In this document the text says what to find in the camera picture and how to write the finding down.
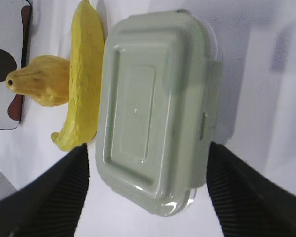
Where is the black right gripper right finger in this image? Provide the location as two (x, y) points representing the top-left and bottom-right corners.
(206, 142), (296, 237)

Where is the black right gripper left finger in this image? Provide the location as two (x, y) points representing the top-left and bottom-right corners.
(0, 144), (90, 237)

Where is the yellow pear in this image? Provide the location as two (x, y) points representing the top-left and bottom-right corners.
(5, 55), (70, 107)

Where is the green lidded glass container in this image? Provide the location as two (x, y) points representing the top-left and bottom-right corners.
(95, 9), (222, 217)

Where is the yellow banana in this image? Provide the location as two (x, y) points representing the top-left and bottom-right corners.
(51, 0), (105, 151)

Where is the navy insulated lunch bag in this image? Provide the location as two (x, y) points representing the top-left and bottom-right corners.
(0, 0), (32, 130)

